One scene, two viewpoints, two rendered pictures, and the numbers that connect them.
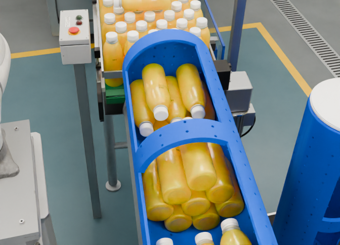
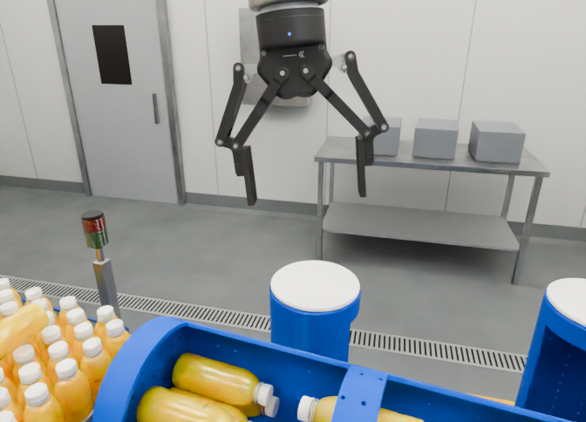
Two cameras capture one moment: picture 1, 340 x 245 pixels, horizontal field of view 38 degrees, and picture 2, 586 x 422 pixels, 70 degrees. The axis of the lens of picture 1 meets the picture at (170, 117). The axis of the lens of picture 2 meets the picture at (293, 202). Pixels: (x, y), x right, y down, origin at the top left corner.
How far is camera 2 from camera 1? 84 cm
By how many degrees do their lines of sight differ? 53
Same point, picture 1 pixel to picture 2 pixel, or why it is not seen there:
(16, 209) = not seen: outside the picture
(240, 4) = (107, 275)
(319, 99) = (293, 298)
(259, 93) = not seen: hidden behind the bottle
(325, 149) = (332, 336)
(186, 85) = (217, 377)
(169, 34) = (149, 333)
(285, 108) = not seen: hidden behind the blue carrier
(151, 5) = (23, 336)
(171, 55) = (149, 364)
